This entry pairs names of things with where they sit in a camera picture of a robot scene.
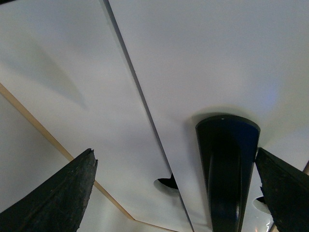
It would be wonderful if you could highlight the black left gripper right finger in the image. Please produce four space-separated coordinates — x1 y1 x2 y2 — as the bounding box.
255 148 309 232

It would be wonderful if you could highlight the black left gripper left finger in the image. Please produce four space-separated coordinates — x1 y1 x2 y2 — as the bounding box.
0 148 98 232

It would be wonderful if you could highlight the white drawer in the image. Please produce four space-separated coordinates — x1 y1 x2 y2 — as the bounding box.
0 0 191 232
110 0 309 232

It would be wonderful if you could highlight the light wooden drawer cabinet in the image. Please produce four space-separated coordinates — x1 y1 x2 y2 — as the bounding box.
0 84 174 232

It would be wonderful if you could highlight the black cone drawer knob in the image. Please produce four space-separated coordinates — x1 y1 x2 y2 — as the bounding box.
196 115 260 232

